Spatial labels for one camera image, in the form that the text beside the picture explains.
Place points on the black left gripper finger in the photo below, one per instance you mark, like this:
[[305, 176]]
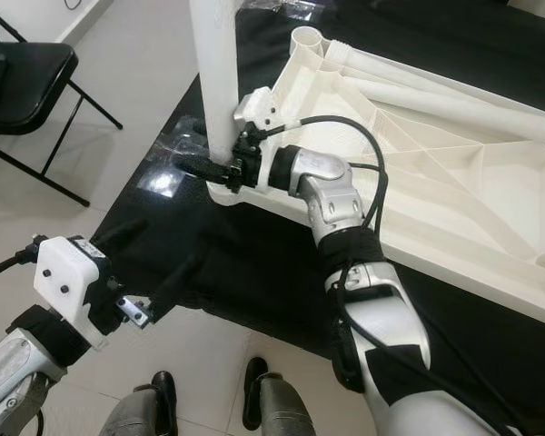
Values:
[[174, 279]]

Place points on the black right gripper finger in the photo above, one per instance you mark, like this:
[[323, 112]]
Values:
[[202, 170]]

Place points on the white plastic table leg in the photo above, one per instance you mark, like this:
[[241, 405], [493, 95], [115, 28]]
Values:
[[445, 80], [213, 73], [454, 107]]

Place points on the clear crossed tape patch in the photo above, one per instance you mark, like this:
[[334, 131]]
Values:
[[163, 182]]

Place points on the grey robot left leg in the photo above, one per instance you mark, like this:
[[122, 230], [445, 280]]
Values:
[[141, 409]]

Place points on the grey robot leg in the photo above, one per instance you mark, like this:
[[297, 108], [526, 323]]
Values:
[[282, 409], [141, 409]]

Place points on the clear tape strip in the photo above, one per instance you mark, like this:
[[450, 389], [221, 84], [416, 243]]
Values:
[[286, 9]]

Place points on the grey robot right leg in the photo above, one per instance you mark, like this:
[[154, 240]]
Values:
[[282, 409]]

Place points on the black folding chair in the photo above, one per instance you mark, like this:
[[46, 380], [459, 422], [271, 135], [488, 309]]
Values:
[[36, 82]]

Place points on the white plastic table top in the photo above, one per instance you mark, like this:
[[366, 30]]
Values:
[[445, 182]]

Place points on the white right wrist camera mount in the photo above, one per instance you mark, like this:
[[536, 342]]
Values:
[[254, 104]]

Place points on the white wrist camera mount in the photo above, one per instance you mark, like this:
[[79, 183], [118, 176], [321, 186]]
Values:
[[64, 272], [254, 104]]

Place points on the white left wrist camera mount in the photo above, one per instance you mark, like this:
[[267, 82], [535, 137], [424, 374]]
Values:
[[64, 272]]

